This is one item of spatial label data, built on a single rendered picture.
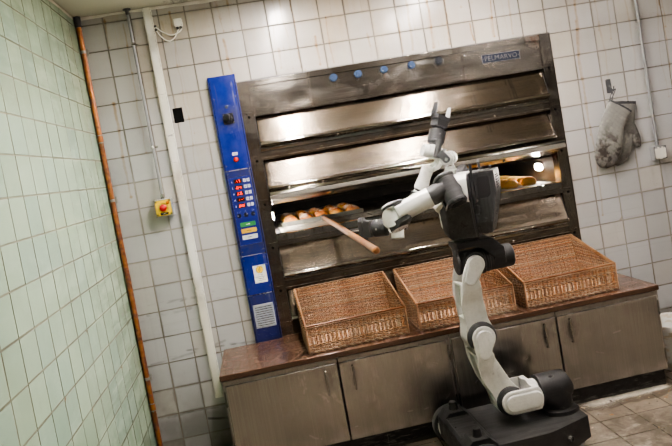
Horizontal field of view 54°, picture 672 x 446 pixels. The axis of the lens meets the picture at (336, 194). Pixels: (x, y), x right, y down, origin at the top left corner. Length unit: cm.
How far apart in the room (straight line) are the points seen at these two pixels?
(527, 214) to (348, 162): 117
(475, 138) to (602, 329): 131
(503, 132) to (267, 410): 214
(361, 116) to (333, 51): 42
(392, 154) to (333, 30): 81
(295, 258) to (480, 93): 151
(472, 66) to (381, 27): 61
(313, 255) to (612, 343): 174
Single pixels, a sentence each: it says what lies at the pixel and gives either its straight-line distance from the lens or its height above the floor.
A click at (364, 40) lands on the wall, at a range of 406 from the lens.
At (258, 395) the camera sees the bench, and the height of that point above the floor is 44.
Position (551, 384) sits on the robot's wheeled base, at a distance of 348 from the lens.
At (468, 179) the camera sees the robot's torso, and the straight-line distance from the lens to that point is 310.
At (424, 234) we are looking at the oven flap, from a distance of 408.
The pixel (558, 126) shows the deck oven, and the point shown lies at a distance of 436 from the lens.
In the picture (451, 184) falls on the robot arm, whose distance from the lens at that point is 296.
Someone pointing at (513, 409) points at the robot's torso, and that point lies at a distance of 340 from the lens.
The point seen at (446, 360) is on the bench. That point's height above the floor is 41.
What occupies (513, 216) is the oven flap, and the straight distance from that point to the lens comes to 425.
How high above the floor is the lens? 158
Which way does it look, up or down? 3 degrees down
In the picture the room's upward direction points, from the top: 10 degrees counter-clockwise
